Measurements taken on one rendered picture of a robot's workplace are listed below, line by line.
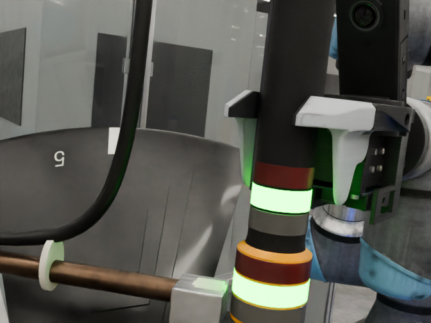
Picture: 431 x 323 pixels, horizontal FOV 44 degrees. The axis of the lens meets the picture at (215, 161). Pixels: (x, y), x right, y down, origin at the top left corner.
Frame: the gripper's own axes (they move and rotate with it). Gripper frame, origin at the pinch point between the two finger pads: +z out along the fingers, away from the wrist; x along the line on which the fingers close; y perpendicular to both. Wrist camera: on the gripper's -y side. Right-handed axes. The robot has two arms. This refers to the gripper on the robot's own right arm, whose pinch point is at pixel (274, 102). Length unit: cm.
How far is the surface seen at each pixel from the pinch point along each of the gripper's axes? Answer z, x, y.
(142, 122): -57, 61, 7
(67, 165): -4.1, 20.7, 6.9
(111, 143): -7.4, 19.3, 4.9
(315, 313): -133, 48, 66
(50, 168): -3.2, 21.6, 7.3
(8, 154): -1.7, 25.3, 6.6
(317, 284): -132, 48, 56
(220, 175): -11.8, 10.6, 6.5
